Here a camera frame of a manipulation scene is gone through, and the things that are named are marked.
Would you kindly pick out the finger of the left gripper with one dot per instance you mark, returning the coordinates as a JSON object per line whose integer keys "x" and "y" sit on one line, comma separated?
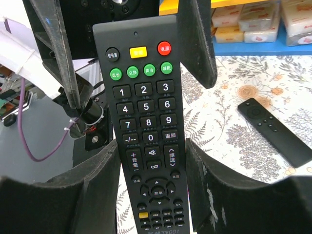
{"x": 48, "y": 27}
{"x": 194, "y": 32}

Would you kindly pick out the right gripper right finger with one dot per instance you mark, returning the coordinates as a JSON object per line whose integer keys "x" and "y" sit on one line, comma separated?
{"x": 223, "y": 201}

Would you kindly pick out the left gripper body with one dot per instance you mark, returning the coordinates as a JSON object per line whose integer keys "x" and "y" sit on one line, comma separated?
{"x": 80, "y": 16}

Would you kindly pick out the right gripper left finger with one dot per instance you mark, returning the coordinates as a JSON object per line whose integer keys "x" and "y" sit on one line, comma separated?
{"x": 79, "y": 201}

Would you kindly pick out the black TV remote with buttons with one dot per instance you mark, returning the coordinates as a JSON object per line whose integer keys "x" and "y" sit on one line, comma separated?
{"x": 140, "y": 67}

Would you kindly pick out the slim black remote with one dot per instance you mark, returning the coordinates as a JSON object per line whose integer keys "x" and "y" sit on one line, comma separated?
{"x": 292, "y": 148}

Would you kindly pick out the blue pink yellow shelf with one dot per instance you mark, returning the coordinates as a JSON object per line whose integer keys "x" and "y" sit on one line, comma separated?
{"x": 290, "y": 33}

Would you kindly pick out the floral table mat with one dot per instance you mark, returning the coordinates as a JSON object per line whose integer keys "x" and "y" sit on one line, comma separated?
{"x": 282, "y": 84}

